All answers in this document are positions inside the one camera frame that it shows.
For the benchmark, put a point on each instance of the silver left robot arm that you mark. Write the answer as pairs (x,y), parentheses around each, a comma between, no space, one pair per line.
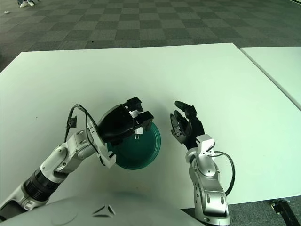
(70,150)

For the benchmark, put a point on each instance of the green round plate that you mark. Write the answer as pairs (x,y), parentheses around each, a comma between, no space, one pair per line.
(141,155)

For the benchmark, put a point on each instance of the black table foot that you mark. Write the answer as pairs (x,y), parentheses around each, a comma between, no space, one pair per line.
(285,212)

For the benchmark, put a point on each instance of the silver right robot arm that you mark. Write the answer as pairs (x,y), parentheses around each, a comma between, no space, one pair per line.
(209,188)

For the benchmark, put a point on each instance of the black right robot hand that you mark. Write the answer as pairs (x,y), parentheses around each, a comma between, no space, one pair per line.
(194,131)

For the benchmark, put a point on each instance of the white side table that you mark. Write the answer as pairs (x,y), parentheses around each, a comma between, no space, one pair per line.
(277,68)

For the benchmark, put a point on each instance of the white sneaker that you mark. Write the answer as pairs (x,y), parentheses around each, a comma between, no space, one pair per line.
(30,3)
(23,4)

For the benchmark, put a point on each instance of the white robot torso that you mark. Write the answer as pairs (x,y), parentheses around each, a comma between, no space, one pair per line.
(70,209)

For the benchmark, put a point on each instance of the white charger plug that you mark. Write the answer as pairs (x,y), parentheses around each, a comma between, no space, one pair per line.
(138,130)

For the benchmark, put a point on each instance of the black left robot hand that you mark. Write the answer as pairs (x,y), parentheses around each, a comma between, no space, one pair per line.
(117,124)

